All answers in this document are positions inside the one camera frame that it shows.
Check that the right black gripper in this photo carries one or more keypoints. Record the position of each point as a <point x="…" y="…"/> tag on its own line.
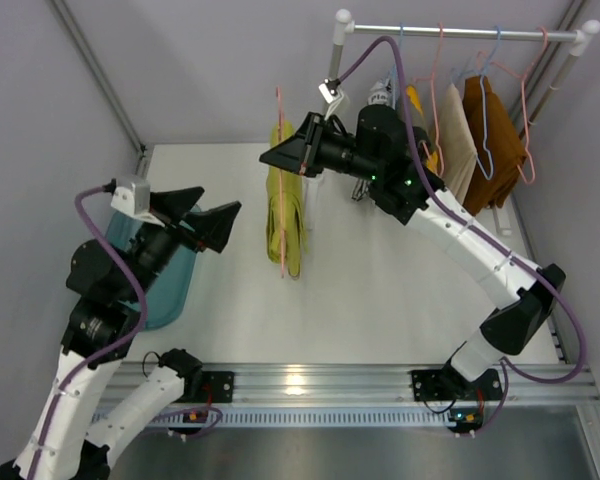
<point x="313" y="145"/>

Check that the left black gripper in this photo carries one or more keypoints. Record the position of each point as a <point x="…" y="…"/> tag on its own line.
<point x="181" y="226"/>

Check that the yellow-green trousers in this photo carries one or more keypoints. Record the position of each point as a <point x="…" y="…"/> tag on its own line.
<point x="296" y="231"/>

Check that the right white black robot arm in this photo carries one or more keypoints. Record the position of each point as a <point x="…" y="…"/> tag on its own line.
<point x="383" y="151"/>

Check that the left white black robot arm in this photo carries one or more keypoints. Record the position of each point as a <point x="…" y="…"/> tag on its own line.
<point x="112" y="309"/>

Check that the black white print trousers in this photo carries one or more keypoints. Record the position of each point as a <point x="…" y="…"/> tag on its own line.
<point x="381" y="93"/>

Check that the camouflage yellow trousers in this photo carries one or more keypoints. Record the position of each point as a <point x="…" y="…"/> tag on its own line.
<point x="425" y="147"/>

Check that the beige trousers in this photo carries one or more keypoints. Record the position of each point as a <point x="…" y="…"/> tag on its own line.
<point x="455" y="143"/>

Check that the brown trousers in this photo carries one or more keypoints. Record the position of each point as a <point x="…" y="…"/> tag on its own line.
<point x="503" y="140"/>

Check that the teal plastic bin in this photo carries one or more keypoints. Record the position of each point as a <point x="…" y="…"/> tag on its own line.
<point x="167" y="296"/>

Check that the white metal clothes rack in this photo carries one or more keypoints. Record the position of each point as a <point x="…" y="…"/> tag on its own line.
<point x="579" y="39"/>

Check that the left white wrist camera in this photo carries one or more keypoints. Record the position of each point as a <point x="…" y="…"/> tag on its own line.
<point x="131" y="196"/>

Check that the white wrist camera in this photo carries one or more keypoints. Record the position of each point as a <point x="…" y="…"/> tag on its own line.
<point x="335" y="98"/>
<point x="131" y="196"/>

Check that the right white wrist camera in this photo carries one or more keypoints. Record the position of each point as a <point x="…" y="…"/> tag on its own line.
<point x="335" y="98"/>

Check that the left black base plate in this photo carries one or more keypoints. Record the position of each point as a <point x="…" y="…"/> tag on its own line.
<point x="217" y="387"/>

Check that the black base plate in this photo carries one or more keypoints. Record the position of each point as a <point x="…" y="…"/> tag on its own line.
<point x="427" y="385"/>
<point x="217" y="387"/>

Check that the aluminium mounting rail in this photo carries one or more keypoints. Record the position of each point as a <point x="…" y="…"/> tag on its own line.
<point x="331" y="385"/>

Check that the grey slotted cable duct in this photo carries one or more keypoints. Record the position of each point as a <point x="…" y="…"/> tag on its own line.
<point x="251" y="417"/>

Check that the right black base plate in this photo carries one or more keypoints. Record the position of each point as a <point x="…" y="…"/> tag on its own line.
<point x="427" y="385"/>

